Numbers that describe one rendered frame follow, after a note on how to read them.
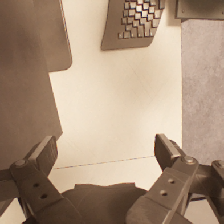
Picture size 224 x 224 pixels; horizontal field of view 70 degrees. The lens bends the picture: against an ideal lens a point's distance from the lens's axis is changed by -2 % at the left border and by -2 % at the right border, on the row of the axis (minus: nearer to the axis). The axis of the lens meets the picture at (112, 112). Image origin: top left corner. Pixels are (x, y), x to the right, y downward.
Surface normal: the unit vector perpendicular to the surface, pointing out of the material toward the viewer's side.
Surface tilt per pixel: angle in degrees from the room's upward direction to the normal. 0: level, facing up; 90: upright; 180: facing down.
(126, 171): 0
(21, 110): 86
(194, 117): 0
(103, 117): 0
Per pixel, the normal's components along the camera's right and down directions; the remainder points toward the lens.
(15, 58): 0.99, -0.11
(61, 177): 0.03, 0.30
